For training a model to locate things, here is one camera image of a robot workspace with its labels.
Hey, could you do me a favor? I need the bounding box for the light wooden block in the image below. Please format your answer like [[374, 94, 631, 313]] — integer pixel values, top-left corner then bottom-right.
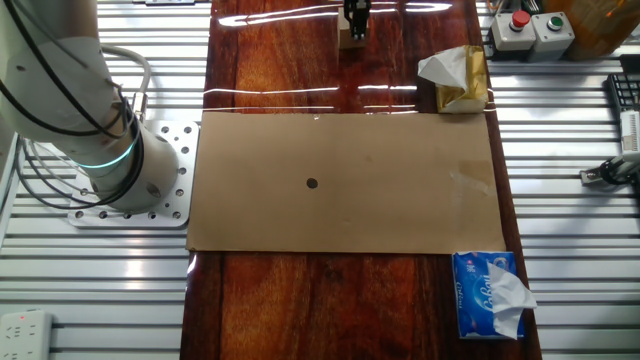
[[337, 5, 370, 50]]

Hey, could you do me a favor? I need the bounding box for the gold tissue pack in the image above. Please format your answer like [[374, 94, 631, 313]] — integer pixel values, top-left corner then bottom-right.
[[417, 44, 490, 115]]

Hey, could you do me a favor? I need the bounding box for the green button box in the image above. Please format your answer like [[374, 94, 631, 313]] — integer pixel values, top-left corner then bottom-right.
[[527, 12, 576, 64]]

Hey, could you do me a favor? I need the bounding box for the brown cardboard sheet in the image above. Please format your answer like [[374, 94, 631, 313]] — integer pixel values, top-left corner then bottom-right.
[[185, 110, 507, 255]]

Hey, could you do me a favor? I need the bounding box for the brown cardboard box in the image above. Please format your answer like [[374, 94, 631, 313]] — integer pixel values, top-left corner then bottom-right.
[[542, 0, 640, 62]]

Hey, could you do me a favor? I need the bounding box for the black keyboard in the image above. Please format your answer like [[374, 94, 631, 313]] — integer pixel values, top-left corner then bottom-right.
[[607, 72, 640, 114]]

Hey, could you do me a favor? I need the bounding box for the dark red wooden board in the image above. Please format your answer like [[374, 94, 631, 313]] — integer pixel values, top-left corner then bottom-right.
[[179, 0, 544, 360]]

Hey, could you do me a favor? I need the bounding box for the blue tissue pack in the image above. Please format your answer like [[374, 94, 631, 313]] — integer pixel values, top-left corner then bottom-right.
[[451, 249, 539, 341]]

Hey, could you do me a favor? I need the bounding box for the white power strip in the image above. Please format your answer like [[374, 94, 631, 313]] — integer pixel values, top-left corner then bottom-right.
[[0, 309, 54, 360]]

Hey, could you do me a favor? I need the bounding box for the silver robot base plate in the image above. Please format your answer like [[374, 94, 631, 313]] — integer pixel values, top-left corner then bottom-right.
[[67, 119, 200, 230]]

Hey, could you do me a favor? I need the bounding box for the thick grey cable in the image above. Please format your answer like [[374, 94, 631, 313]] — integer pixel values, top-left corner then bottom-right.
[[99, 43, 152, 124]]

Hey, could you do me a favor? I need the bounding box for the black cable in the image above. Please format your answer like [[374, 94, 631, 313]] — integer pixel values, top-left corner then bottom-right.
[[0, 0, 145, 211]]

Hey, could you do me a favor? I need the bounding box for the silver camera with vents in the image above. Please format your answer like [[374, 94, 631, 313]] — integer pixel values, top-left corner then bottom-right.
[[619, 109, 640, 154]]

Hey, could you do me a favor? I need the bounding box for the silver camera on bracket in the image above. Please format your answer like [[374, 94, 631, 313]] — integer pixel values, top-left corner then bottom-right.
[[579, 152, 640, 187]]

